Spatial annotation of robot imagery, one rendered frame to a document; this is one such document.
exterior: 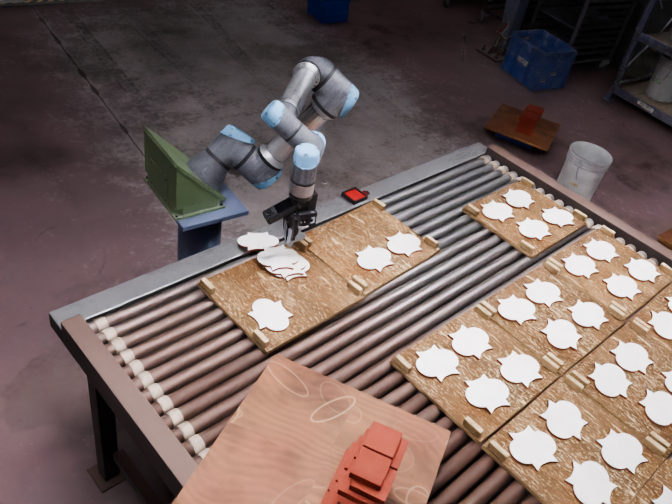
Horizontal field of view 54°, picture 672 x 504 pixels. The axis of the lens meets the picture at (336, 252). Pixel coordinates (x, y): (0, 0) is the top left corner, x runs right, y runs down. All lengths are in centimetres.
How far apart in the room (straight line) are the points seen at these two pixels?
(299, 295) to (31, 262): 188
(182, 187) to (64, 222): 159
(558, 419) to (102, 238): 259
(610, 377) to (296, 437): 105
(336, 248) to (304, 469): 95
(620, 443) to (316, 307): 96
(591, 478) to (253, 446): 90
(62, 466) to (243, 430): 133
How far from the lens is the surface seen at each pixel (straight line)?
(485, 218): 269
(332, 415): 170
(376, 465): 140
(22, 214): 399
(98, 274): 356
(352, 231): 241
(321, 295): 213
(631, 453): 208
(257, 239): 231
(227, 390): 187
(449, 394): 197
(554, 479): 192
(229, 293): 210
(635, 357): 236
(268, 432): 165
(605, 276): 265
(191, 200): 245
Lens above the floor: 239
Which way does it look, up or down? 39 degrees down
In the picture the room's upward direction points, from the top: 12 degrees clockwise
